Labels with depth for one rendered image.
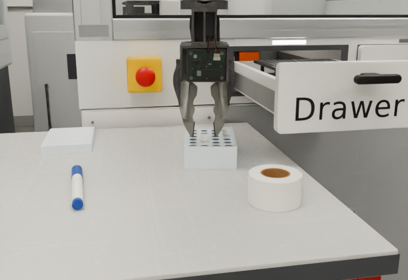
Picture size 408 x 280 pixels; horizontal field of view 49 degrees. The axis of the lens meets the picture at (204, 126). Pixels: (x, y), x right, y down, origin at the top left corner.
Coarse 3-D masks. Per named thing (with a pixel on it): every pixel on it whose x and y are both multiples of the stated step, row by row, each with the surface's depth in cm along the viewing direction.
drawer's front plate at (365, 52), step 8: (360, 48) 104; (368, 48) 104; (376, 48) 104; (384, 48) 105; (392, 48) 105; (400, 48) 106; (360, 56) 104; (368, 56) 104; (376, 56) 105; (384, 56) 105; (392, 56) 106; (400, 56) 106
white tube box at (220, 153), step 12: (204, 132) 80; (192, 144) 73; (204, 144) 73; (216, 144) 73; (228, 144) 73; (192, 156) 71; (204, 156) 71; (216, 156) 71; (228, 156) 71; (192, 168) 72; (204, 168) 72; (216, 168) 72; (228, 168) 72
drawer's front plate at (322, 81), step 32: (288, 64) 68; (320, 64) 69; (352, 64) 70; (384, 64) 71; (288, 96) 69; (320, 96) 70; (352, 96) 71; (384, 96) 72; (288, 128) 70; (320, 128) 71; (352, 128) 72; (384, 128) 74
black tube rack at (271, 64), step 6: (258, 60) 99; (264, 60) 100; (270, 60) 100; (276, 60) 100; (282, 60) 99; (288, 60) 99; (294, 60) 99; (300, 60) 99; (306, 60) 100; (312, 60) 100; (318, 60) 100; (324, 60) 99; (330, 60) 99; (264, 66) 93; (270, 66) 89
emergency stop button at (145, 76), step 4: (140, 68) 91; (144, 68) 91; (148, 68) 91; (140, 72) 90; (144, 72) 90; (148, 72) 90; (152, 72) 91; (136, 76) 91; (140, 76) 90; (144, 76) 90; (148, 76) 91; (152, 76) 91; (136, 80) 91; (140, 80) 91; (144, 80) 91; (148, 80) 91; (152, 80) 91; (140, 84) 91; (144, 84) 91; (148, 84) 91
